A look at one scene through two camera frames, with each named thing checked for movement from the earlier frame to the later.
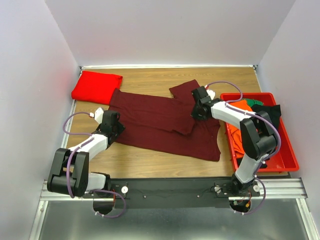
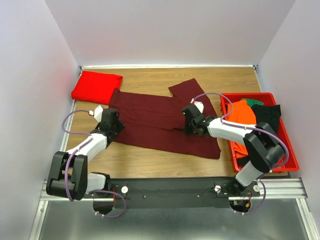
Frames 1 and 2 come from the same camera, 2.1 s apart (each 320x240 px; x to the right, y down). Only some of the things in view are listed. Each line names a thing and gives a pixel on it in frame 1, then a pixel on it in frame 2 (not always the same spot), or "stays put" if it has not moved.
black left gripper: x=117 y=129 stays put
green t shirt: x=252 y=102 stays put
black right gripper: x=196 y=113 to x=187 y=125
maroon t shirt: x=167 y=123 stays put
